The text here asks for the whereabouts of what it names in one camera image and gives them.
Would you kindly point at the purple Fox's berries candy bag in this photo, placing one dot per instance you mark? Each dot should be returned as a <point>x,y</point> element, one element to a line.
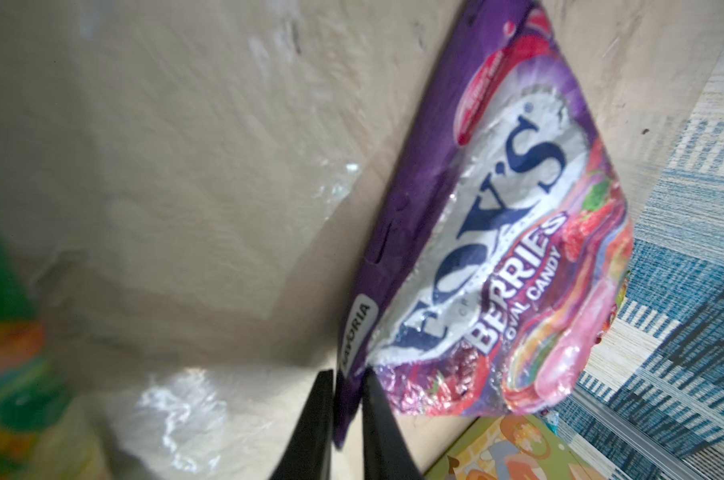
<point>504,239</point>

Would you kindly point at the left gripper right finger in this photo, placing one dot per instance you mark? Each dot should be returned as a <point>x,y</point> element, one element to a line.
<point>386,455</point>

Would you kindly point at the white floral paper bag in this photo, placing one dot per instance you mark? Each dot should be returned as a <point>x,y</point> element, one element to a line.
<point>511,447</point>

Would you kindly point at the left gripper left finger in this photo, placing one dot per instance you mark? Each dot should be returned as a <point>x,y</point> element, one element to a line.
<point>309,451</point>

